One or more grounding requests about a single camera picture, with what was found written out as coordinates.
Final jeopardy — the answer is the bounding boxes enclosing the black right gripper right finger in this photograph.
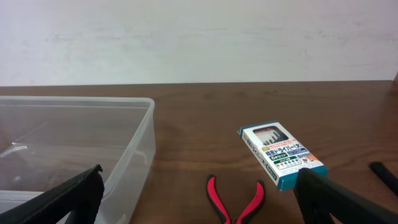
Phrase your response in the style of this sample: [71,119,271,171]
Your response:
[294,168,397,224]

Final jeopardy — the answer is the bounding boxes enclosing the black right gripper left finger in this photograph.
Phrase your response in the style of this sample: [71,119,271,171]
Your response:
[1,164,104,224]

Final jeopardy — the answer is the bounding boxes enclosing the white teal screwdriver set box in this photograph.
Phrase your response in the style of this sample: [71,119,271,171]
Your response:
[238,121,328,191]

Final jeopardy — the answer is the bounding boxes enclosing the black handled claw hammer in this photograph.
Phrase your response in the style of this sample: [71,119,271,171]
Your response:
[369,162,398,195]

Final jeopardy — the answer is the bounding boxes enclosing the red black handled pliers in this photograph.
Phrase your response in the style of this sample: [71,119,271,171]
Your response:
[205,174,266,224]

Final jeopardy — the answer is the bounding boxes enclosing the clear plastic container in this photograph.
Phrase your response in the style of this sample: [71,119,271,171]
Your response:
[1,96,156,223]

